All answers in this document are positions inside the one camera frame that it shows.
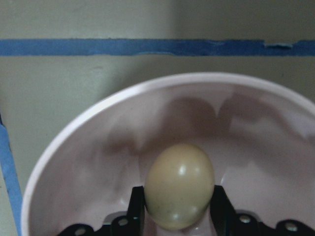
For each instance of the brown paper table mat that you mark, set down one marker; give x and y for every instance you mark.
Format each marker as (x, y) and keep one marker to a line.
(58, 58)

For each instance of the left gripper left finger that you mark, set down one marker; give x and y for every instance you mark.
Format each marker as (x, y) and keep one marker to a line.
(136, 212)

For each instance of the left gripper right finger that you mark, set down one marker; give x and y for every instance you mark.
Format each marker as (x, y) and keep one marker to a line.
(222, 212)

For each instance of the pink bowl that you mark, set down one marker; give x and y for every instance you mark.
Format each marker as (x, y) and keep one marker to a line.
(260, 137)

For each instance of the brown egg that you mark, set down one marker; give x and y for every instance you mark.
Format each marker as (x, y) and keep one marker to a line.
(179, 186)

